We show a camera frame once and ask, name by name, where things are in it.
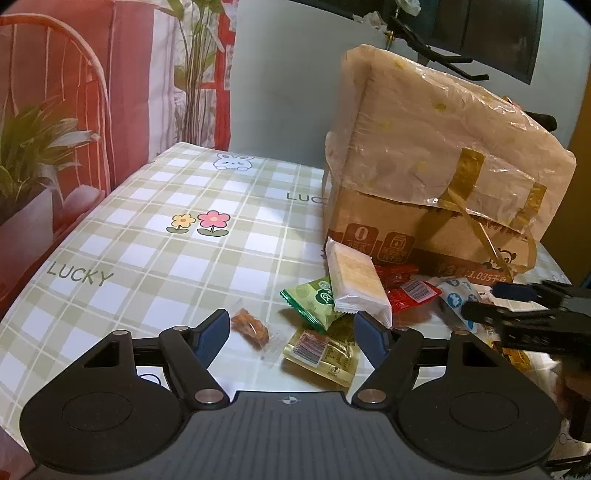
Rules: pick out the olive gold snack packet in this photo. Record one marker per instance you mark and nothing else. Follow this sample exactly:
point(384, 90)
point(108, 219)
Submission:
point(323, 357)

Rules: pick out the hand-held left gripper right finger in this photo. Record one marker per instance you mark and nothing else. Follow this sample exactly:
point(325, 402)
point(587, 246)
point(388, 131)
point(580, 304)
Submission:
point(371, 339)

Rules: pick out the brown cardboard box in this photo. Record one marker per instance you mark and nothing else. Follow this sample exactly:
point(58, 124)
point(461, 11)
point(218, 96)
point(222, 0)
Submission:
point(369, 226)

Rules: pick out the person's right hand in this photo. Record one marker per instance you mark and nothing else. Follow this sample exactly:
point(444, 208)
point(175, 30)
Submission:
point(575, 383)

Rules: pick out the black exercise bike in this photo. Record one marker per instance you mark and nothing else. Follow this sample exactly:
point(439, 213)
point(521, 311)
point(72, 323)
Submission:
point(434, 50)

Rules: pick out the wooden door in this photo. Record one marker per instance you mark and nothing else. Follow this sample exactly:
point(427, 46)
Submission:
point(582, 152)

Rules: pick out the plain red snack packet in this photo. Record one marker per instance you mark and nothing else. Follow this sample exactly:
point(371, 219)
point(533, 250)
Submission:
point(395, 274)

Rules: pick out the translucent plastic bag liner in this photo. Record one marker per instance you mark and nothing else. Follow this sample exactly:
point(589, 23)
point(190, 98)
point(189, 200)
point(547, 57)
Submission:
point(415, 129)

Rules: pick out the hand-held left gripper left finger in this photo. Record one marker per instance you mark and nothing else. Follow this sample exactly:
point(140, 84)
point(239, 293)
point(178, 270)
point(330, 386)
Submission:
point(213, 337)

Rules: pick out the green checkered tablecloth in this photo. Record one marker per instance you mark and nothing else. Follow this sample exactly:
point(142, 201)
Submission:
point(161, 258)

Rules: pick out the clear packet of brown nuts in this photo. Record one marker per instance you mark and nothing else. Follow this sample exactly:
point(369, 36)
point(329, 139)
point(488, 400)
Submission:
point(249, 325)

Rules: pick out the crumpled white tissue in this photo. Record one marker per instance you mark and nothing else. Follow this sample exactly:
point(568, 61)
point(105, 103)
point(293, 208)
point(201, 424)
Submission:
point(369, 19)

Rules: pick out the dark sliding window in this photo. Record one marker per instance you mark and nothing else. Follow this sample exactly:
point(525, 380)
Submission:
point(489, 32)

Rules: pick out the red packet with barcode label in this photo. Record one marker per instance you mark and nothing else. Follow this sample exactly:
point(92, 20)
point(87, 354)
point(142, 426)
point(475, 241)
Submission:
point(413, 294)

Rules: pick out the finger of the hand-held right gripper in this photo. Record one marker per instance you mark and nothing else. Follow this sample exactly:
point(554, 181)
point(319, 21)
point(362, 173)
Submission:
point(512, 290)
point(489, 313)

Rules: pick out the white cracker packet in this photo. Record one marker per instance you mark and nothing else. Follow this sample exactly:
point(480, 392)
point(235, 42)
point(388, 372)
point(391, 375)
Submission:
point(355, 281)

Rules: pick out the pale green snack packet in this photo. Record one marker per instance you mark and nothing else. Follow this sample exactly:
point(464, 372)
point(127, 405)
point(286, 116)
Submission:
point(310, 297)

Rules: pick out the white and blue snack packet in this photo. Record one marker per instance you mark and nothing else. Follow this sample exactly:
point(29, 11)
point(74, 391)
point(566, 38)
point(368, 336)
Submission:
point(455, 300)

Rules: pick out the printed backdrop cloth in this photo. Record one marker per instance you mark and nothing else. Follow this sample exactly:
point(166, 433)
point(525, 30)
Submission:
point(69, 115)

